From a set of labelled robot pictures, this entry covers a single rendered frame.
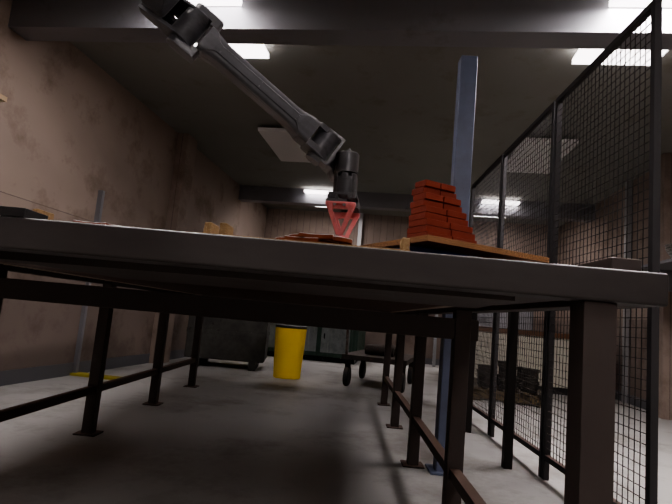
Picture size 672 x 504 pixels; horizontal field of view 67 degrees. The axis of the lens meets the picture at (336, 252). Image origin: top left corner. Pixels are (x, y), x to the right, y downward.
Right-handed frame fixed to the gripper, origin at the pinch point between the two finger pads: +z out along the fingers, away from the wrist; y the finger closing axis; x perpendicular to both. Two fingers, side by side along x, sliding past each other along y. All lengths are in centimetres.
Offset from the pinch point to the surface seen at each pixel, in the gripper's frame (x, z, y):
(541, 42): 99, -175, -223
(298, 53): -86, -203, -293
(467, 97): 47, -114, -177
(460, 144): 44, -85, -176
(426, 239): 20.9, -4.5, -28.3
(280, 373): -122, 94, -491
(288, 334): -116, 48, -489
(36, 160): -296, -90, -265
